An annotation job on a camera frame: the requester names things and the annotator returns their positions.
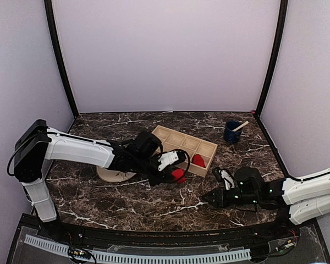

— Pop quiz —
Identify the right black frame post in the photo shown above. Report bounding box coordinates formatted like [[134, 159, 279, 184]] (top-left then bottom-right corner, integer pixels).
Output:
[[255, 0, 288, 119]]

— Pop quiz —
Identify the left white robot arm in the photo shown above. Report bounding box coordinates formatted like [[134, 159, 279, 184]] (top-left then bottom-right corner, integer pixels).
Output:
[[7, 119, 180, 240]]

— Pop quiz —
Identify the black front table rail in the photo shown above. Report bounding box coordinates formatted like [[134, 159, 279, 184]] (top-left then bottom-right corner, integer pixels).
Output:
[[62, 222, 277, 247]]

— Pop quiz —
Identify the white slotted cable duct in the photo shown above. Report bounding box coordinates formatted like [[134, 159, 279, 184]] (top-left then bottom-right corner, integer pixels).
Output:
[[24, 235, 252, 263]]

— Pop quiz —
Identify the left black frame post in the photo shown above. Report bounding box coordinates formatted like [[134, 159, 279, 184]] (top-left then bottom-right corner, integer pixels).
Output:
[[43, 0, 79, 119]]

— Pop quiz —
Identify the dark blue enamel mug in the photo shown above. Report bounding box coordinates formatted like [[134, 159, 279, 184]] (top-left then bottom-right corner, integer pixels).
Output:
[[224, 120, 242, 144]]

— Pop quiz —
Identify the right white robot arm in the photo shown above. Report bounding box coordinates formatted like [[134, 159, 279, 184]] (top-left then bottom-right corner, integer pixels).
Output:
[[201, 167, 330, 239]]

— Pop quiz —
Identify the red santa sock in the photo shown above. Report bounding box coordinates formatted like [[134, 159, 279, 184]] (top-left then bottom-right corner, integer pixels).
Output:
[[191, 153, 206, 168], [171, 168, 186, 183]]

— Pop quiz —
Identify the wooden compartment tray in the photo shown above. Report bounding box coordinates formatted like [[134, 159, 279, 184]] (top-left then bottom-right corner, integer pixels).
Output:
[[152, 125, 218, 178]]

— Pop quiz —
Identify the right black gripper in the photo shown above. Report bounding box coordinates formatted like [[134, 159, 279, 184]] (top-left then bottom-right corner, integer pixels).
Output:
[[202, 186, 260, 208]]

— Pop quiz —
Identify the wooden stick in mug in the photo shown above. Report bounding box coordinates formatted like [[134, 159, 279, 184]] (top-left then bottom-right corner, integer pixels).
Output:
[[232, 121, 249, 132]]

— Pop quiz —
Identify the round painted wooden plate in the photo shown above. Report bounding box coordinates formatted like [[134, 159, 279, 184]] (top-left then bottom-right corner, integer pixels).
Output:
[[96, 167, 136, 183]]

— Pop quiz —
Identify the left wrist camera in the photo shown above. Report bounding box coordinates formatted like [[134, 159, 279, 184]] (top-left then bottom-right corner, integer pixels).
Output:
[[157, 150, 187, 172]]

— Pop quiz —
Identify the black frame post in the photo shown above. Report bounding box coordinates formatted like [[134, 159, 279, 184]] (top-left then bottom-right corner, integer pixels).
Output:
[[255, 0, 288, 119], [43, 0, 79, 119]]

